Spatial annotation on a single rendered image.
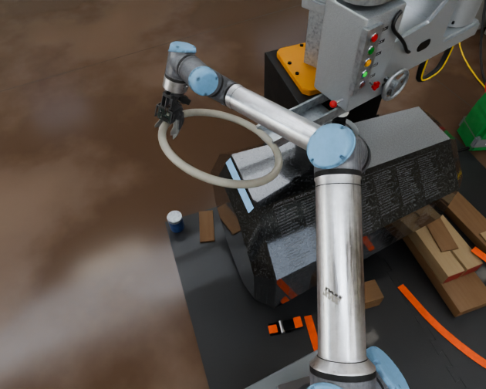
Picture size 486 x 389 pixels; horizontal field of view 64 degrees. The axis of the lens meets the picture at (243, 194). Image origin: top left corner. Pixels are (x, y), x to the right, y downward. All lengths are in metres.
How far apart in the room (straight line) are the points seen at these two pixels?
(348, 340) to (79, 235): 2.31
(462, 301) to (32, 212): 2.92
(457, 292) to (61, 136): 3.17
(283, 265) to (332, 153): 0.99
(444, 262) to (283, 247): 1.13
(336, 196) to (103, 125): 2.92
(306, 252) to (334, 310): 0.96
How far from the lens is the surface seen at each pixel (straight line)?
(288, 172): 1.89
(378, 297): 2.45
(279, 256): 1.84
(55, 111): 3.98
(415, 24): 1.86
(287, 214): 1.81
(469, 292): 2.71
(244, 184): 1.34
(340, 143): 0.95
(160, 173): 3.12
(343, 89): 1.72
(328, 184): 0.95
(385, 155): 2.05
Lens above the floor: 2.31
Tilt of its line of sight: 53 degrees down
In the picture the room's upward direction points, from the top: 3 degrees counter-clockwise
